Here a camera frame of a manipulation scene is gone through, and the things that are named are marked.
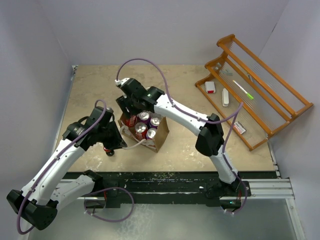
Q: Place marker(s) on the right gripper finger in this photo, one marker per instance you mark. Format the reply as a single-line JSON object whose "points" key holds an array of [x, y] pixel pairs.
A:
{"points": [[124, 105], [134, 107]]}

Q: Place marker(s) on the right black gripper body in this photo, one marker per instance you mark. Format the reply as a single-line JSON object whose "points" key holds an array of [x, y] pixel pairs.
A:
{"points": [[131, 101]]}

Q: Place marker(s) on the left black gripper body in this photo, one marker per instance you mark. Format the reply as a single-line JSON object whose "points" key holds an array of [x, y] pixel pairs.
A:
{"points": [[104, 137]]}

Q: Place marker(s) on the purple Fanta can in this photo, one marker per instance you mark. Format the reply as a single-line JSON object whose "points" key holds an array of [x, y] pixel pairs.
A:
{"points": [[144, 117]]}

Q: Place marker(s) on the red cola can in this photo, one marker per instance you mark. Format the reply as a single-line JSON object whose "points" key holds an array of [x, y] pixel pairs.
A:
{"points": [[131, 121]]}

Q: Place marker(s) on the patterned canvas tote bag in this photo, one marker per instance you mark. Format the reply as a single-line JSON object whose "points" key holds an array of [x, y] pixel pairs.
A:
{"points": [[152, 144]]}

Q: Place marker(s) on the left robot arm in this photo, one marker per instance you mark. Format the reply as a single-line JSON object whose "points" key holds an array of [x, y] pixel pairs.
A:
{"points": [[40, 200]]}

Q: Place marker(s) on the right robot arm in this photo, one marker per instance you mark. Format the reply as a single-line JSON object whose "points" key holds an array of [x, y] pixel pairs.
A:
{"points": [[208, 130]]}

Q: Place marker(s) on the small dark red-capped bottle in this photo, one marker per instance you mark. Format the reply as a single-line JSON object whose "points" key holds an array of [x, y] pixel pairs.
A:
{"points": [[109, 152]]}

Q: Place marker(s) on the red soda can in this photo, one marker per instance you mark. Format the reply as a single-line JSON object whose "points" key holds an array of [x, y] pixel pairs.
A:
{"points": [[140, 130]]}

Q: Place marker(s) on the purple soda can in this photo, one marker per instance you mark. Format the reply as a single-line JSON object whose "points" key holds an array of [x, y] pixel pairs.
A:
{"points": [[151, 133], [154, 122]]}

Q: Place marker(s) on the purple soda can front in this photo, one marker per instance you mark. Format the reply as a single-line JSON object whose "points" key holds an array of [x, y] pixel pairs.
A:
{"points": [[151, 133]]}

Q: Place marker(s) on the white red small box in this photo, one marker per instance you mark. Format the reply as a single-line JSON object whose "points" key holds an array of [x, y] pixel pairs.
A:
{"points": [[210, 87]]}

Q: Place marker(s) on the white oblong case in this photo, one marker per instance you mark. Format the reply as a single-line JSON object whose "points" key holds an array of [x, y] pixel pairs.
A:
{"points": [[225, 97]]}

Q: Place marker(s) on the red white flat packet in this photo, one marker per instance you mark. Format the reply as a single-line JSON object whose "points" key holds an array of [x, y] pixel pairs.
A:
{"points": [[239, 128]]}

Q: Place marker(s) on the green tipped white pen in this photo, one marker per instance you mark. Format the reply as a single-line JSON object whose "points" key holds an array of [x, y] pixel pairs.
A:
{"points": [[242, 89]]}

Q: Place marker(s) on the wooden tiered rack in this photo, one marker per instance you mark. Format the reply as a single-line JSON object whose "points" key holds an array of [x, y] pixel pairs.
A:
{"points": [[276, 104]]}

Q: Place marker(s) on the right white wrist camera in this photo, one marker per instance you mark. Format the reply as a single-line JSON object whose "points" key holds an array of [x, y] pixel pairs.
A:
{"points": [[121, 82]]}

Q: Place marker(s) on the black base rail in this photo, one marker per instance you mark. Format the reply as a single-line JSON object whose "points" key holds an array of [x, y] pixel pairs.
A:
{"points": [[173, 188]]}

